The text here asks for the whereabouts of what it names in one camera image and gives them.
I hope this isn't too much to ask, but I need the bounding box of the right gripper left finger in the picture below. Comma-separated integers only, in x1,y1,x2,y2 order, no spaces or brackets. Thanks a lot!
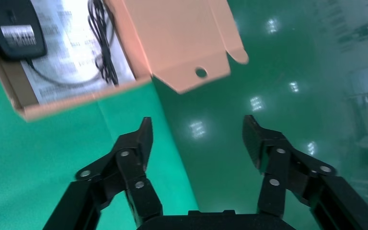
43,116,164,230

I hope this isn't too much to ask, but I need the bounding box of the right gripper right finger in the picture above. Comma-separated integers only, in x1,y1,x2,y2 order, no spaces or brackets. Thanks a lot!
241,115,368,230

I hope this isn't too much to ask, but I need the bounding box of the black data cable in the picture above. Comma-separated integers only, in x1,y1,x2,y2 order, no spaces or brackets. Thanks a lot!
87,0,120,86

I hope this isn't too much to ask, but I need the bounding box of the black wired computer mouse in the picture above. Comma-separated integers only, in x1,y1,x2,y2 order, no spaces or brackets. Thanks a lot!
0,0,108,88

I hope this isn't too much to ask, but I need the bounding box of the orange cardboard box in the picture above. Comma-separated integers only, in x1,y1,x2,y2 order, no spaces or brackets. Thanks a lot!
0,0,249,123

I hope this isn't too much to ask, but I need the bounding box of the green table mat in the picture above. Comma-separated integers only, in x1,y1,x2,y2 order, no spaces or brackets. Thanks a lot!
0,44,200,230

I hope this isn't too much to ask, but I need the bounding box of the white printed instruction sheet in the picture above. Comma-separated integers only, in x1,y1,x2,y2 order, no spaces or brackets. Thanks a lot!
20,0,137,105

